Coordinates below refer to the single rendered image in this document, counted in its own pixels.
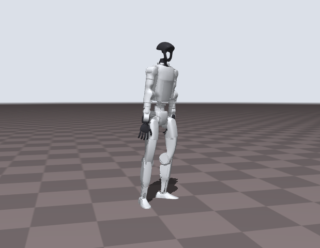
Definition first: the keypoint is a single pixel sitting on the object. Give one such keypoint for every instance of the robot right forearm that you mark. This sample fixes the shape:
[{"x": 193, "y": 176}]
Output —
[{"x": 147, "y": 105}]

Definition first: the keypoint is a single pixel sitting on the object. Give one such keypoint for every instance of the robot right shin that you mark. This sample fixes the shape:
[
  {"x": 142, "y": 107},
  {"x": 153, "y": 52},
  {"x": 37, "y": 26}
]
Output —
[{"x": 145, "y": 176}]

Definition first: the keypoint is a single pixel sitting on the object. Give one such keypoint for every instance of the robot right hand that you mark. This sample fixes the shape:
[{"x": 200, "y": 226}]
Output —
[{"x": 145, "y": 128}]

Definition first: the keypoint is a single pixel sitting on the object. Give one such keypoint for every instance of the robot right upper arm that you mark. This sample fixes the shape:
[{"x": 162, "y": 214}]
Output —
[{"x": 151, "y": 72}]

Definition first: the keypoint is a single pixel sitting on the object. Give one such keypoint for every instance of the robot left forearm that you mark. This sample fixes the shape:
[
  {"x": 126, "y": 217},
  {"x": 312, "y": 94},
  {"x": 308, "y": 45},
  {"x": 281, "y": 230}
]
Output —
[{"x": 172, "y": 107}]

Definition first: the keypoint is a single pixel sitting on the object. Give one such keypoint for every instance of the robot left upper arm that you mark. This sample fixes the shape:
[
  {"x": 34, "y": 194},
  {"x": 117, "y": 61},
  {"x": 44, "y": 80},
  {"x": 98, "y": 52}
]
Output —
[{"x": 174, "y": 94}]

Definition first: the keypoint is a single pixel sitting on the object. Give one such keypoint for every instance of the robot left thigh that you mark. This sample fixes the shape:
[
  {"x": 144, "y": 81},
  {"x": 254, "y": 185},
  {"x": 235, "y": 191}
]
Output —
[{"x": 170, "y": 140}]

